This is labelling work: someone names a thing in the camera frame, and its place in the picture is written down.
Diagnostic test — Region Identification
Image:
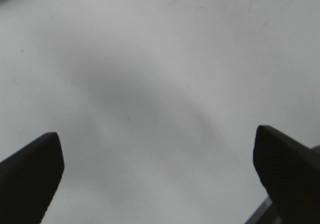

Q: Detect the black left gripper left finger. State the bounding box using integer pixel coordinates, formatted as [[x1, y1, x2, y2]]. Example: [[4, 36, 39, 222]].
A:
[[0, 132, 65, 224]]

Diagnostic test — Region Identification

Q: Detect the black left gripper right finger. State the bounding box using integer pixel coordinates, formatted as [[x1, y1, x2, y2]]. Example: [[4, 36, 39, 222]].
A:
[[253, 125, 320, 223]]

